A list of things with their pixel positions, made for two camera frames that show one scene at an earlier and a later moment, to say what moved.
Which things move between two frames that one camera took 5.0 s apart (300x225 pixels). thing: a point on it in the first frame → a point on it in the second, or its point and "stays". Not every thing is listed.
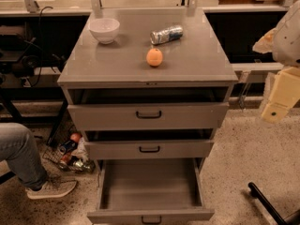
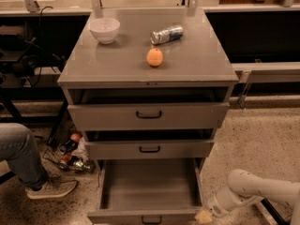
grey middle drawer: (149, 143) stays
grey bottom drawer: (151, 191) stays
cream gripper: (288, 44) → (215, 206)
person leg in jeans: (18, 147) stays
